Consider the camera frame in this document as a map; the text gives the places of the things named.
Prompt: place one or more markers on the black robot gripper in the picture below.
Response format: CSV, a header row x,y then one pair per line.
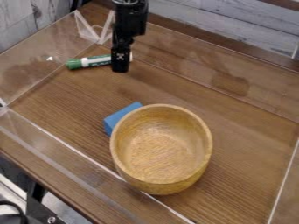
x,y
131,14

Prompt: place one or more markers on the green and white marker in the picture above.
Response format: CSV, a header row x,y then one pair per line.
x,y
94,61

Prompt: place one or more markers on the brown wooden bowl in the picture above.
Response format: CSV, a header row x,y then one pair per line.
x,y
161,146

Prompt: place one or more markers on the blue rectangular block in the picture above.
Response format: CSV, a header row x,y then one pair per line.
x,y
114,118

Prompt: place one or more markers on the black metal table frame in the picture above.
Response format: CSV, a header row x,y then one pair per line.
x,y
37,209

